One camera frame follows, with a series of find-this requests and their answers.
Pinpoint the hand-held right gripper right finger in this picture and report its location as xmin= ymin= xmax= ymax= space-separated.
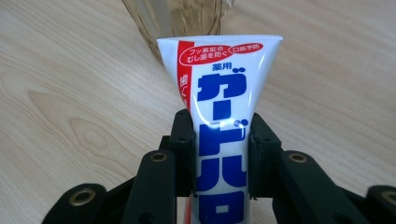
xmin=247 ymin=112 xmax=285 ymax=201

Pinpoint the clear ribbed cup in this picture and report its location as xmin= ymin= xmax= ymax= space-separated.
xmin=120 ymin=0 xmax=235 ymax=64

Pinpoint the white toothpaste tube blue print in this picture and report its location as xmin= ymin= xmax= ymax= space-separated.
xmin=156 ymin=34 xmax=284 ymax=224

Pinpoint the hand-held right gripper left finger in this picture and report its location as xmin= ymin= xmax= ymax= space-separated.
xmin=159 ymin=108 xmax=198 ymax=198

